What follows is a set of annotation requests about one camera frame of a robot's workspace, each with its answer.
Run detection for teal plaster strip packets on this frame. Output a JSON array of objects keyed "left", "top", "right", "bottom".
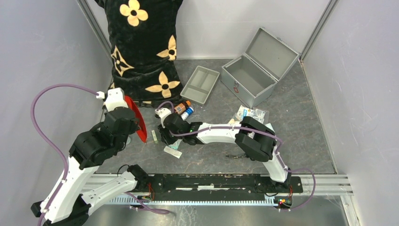
[{"left": 168, "top": 139, "right": 182, "bottom": 150}]

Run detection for grey plastic divider tray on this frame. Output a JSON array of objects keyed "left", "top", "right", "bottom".
[{"left": 180, "top": 66, "right": 220, "bottom": 106}]

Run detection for black handled scissors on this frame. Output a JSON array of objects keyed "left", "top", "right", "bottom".
[{"left": 225, "top": 153, "right": 248, "bottom": 159}]

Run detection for silver metal case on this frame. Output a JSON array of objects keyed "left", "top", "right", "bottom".
[{"left": 221, "top": 27, "right": 301, "bottom": 108}]

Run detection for red first aid pouch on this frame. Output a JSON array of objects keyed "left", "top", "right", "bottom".
[{"left": 124, "top": 95, "right": 148, "bottom": 143}]

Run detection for black floral velvet cloth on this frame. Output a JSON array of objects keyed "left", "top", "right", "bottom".
[{"left": 97, "top": 0, "right": 184, "bottom": 108}]

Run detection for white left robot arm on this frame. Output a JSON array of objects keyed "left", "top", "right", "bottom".
[{"left": 31, "top": 107, "right": 148, "bottom": 226}]

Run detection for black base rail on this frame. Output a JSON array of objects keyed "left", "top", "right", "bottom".
[{"left": 133, "top": 174, "right": 303, "bottom": 201}]

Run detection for amber pill bottle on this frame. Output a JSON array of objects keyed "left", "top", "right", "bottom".
[{"left": 174, "top": 100, "right": 191, "bottom": 114}]

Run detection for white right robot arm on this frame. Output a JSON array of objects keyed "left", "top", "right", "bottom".
[{"left": 156, "top": 112, "right": 291, "bottom": 192}]

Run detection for clear bag of wipes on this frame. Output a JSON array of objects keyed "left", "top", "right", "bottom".
[{"left": 234, "top": 105, "right": 270, "bottom": 124}]

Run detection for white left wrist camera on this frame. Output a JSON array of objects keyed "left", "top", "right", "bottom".
[{"left": 96, "top": 88, "right": 128, "bottom": 112}]

